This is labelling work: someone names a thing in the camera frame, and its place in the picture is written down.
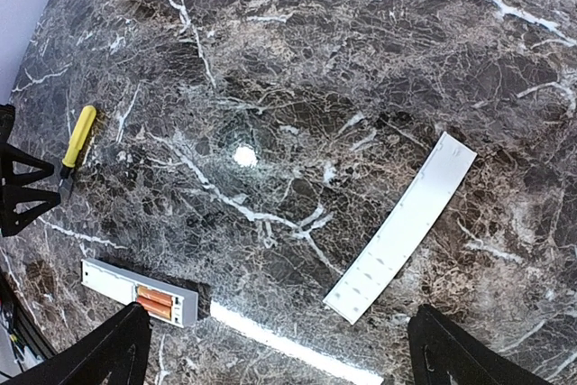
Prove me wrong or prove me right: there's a yellow handled screwdriver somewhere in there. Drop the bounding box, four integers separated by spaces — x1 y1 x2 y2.
58 105 96 202

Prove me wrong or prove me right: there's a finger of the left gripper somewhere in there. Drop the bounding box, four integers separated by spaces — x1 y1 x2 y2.
1 105 54 186
1 186 60 237

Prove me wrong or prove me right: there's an orange battery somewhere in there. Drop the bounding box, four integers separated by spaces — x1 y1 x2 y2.
136 297 171 321
136 286 173 307

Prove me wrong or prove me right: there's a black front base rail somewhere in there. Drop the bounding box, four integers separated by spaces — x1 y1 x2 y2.
1 272 56 372

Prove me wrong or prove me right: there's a white battery cover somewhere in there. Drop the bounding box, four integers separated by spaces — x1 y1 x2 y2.
323 133 477 325

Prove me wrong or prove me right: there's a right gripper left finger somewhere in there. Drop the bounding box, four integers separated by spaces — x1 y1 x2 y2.
7 302 151 384

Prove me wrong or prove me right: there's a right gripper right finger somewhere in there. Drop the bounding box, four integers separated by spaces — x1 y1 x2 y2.
408 304 548 385

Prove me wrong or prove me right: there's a white remote control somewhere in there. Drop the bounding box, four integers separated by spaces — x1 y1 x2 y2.
81 259 199 328

